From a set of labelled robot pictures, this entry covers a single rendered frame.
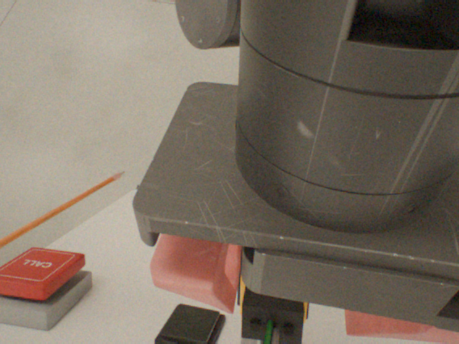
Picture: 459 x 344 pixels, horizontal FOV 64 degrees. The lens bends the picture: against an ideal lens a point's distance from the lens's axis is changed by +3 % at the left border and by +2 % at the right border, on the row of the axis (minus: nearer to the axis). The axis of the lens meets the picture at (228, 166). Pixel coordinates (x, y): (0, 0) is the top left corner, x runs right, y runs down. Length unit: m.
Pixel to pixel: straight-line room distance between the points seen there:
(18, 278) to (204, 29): 0.22
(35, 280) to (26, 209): 1.51
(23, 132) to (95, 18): 0.72
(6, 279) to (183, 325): 0.13
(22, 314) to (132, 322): 0.08
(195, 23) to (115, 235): 0.27
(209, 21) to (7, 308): 0.24
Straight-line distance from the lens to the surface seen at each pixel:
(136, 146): 1.67
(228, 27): 0.22
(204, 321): 0.29
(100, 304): 0.33
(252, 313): 0.19
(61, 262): 0.33
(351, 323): 0.18
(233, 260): 0.17
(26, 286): 0.31
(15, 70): 2.24
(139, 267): 0.37
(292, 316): 0.19
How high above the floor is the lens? 1.39
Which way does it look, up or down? 66 degrees down
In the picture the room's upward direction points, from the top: 22 degrees counter-clockwise
